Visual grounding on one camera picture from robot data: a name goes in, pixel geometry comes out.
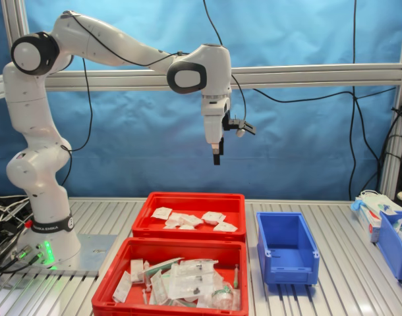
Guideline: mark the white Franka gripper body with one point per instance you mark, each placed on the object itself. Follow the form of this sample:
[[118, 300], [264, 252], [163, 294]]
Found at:
[[212, 125]]

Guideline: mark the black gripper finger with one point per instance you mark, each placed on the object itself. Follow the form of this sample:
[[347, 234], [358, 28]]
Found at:
[[222, 146], [216, 158]]

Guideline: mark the white printed bandage packet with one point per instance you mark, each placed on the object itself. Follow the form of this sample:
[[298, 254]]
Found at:
[[192, 220], [161, 213], [213, 216], [172, 224], [224, 226]]

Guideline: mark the clear-faced gauze bandage packet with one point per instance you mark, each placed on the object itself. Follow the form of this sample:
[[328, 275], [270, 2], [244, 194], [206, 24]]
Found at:
[[188, 227], [178, 216]]

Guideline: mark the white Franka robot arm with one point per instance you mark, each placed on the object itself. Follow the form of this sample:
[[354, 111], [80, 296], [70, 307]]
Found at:
[[33, 131]]

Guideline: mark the glove box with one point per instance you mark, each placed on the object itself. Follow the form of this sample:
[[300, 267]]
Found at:
[[369, 224]]

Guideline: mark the red crate with bandage packets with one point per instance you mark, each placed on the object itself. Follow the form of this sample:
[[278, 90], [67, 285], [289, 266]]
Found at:
[[194, 200]]

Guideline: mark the blue fabric backdrop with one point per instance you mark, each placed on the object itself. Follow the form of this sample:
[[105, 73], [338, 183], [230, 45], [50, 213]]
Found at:
[[286, 148]]

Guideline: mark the red crate with syringe packets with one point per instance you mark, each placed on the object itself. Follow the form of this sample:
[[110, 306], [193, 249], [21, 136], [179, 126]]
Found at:
[[188, 247]]

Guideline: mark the syringe with green plunger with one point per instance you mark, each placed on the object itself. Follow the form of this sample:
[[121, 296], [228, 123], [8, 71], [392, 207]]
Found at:
[[236, 276]]

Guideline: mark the green striped sterile packet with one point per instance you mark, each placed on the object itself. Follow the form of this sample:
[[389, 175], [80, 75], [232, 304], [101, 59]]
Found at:
[[161, 266]]

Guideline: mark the blister strip of four needles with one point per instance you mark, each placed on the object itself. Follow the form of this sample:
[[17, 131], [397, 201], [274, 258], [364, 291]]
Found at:
[[191, 279]]

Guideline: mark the blue plastic storage bin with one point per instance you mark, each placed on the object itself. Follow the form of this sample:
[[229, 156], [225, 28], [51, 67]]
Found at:
[[390, 253], [286, 273]]

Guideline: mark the clear bag with green roll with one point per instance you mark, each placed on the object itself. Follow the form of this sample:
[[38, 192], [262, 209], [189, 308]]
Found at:
[[222, 294]]

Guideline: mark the paper packet with syringe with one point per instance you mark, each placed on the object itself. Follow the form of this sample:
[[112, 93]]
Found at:
[[136, 270]]

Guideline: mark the long printed paper packet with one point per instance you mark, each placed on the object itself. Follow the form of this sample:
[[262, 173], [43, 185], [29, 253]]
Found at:
[[158, 286]]

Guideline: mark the small clear syringe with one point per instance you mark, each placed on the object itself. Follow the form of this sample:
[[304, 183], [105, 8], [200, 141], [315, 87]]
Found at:
[[146, 293]]

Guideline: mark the white printed flat packet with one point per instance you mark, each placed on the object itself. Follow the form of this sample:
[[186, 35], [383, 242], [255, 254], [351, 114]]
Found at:
[[122, 288]]

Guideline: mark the light blue face masks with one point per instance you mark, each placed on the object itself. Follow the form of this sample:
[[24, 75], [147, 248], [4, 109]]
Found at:
[[375, 197]]

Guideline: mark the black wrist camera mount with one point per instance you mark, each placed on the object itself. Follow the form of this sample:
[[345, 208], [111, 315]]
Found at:
[[244, 126]]

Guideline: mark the aluminium profile frame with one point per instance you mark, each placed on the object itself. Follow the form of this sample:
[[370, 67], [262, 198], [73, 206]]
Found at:
[[286, 70]]

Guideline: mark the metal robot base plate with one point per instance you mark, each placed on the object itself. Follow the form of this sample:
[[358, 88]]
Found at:
[[95, 253]]

